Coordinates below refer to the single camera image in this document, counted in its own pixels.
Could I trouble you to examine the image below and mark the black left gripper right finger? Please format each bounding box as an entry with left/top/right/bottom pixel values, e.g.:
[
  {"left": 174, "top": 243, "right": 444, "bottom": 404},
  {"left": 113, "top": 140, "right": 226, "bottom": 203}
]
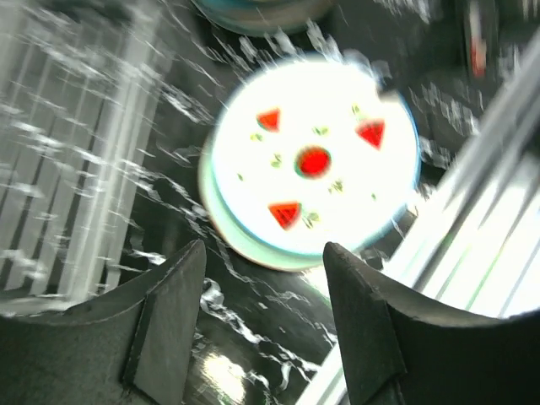
[{"left": 323, "top": 243, "right": 539, "bottom": 405}]

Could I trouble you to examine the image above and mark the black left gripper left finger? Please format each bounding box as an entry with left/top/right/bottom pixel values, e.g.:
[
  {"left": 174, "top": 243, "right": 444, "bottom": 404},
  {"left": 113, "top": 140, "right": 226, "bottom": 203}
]
[{"left": 1, "top": 240, "right": 207, "bottom": 404}]

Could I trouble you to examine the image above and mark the pale green plate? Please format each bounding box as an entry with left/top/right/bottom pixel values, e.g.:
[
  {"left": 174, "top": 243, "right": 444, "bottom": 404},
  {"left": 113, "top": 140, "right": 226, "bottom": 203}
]
[{"left": 197, "top": 147, "right": 321, "bottom": 273}]

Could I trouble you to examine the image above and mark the white bottom plate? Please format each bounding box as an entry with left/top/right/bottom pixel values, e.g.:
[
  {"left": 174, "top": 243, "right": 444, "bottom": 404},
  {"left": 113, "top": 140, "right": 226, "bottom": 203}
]
[{"left": 210, "top": 54, "right": 420, "bottom": 257}]

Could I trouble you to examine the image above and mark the teal square plate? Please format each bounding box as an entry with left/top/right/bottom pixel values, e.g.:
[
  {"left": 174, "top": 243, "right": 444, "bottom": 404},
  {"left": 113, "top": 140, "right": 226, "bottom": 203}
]
[{"left": 192, "top": 0, "right": 337, "bottom": 37}]

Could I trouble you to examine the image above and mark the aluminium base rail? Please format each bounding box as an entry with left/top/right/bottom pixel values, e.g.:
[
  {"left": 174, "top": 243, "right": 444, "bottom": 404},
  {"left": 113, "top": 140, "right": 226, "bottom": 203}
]
[{"left": 300, "top": 38, "right": 539, "bottom": 404}]

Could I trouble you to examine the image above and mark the silver wire dish rack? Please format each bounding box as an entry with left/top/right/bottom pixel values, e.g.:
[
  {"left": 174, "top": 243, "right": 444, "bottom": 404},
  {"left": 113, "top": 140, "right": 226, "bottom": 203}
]
[{"left": 1, "top": 1, "right": 170, "bottom": 303}]

